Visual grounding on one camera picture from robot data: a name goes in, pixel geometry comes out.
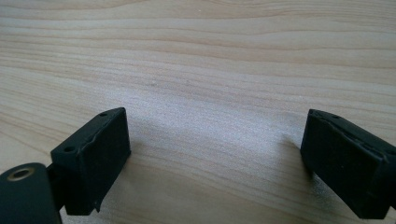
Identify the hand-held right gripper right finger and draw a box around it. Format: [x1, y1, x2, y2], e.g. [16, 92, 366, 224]
[300, 108, 396, 220]

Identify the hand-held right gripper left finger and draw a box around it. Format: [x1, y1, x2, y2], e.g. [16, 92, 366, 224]
[46, 106, 132, 217]

